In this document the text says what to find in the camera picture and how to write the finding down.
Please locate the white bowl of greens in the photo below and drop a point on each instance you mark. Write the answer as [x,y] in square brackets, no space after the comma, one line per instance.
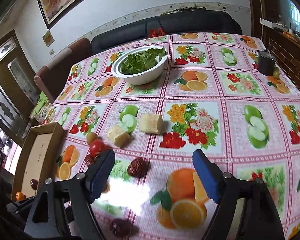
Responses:
[141,65]

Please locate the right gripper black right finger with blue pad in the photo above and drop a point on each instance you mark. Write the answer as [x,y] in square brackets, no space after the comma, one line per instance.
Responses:
[244,208]

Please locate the dark cup on table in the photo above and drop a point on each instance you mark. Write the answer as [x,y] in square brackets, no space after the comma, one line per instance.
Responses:
[266,62]

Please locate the dark red jujube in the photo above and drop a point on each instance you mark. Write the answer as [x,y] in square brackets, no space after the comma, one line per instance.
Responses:
[89,160]
[138,167]

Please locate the green patterned cushion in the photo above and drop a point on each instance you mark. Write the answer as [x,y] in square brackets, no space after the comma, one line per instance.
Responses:
[41,109]

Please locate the floral fruit tablecloth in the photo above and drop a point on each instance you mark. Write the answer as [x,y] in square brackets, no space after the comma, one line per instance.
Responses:
[211,97]

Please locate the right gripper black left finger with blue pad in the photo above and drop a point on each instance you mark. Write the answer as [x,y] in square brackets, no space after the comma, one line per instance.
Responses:
[56,199]

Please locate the dark plum right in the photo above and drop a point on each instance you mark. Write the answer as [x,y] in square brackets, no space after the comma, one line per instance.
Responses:
[121,227]

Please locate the wooden glass door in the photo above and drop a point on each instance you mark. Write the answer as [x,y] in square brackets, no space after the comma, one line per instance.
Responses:
[18,93]

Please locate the dark plum lower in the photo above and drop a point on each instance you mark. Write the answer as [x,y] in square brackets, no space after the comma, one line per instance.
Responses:
[34,184]

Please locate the small orange mandarin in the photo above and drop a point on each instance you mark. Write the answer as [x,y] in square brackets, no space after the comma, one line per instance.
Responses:
[20,196]

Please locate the cardboard tray box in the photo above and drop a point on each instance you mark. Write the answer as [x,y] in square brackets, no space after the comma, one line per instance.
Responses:
[38,157]

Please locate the brown armchair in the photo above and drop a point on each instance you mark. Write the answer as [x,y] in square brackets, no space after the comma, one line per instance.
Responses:
[51,78]

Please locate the red objects on sofa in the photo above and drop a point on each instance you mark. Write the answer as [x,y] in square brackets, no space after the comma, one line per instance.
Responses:
[156,33]

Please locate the small wall calendar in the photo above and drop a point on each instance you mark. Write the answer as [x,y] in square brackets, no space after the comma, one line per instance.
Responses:
[48,38]

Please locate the yellow cake piece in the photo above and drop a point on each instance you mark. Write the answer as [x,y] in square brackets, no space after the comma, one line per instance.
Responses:
[151,123]
[118,136]

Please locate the small red tomato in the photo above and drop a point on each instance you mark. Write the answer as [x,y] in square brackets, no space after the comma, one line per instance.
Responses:
[96,147]

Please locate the dark plum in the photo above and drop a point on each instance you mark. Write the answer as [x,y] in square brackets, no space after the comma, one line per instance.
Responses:
[34,184]
[121,227]

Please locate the black leather sofa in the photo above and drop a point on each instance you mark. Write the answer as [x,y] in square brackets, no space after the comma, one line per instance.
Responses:
[201,20]

